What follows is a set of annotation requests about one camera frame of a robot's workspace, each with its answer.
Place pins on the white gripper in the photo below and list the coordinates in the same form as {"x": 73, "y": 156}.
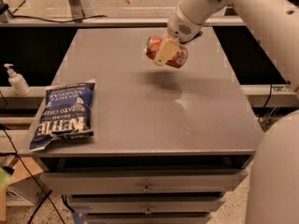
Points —
{"x": 181, "y": 28}

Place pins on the red coke can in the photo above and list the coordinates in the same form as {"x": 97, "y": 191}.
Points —
{"x": 177, "y": 61}

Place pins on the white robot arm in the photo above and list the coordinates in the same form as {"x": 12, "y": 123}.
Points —
{"x": 273, "y": 196}

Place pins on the grey drawer cabinet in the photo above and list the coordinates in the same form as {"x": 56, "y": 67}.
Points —
{"x": 151, "y": 118}

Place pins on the blue kettle chips bag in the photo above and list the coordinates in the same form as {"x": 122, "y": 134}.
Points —
{"x": 67, "y": 114}

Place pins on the top grey drawer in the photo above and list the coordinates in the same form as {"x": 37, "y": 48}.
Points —
{"x": 91, "y": 183}

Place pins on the grey drawer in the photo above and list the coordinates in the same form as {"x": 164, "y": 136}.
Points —
{"x": 146, "y": 204}
{"x": 149, "y": 219}
{"x": 91, "y": 183}

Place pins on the white pump sanitizer bottle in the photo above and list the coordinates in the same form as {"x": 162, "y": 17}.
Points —
{"x": 17, "y": 81}

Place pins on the middle grey drawer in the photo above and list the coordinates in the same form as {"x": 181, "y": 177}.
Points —
{"x": 146, "y": 204}

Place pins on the bottom grey drawer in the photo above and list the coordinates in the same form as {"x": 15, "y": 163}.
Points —
{"x": 149, "y": 219}

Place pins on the cardboard box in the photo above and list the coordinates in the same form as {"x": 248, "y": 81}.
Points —
{"x": 18, "y": 188}

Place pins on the grey metal frame rail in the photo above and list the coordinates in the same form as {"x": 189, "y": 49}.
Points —
{"x": 86, "y": 13}

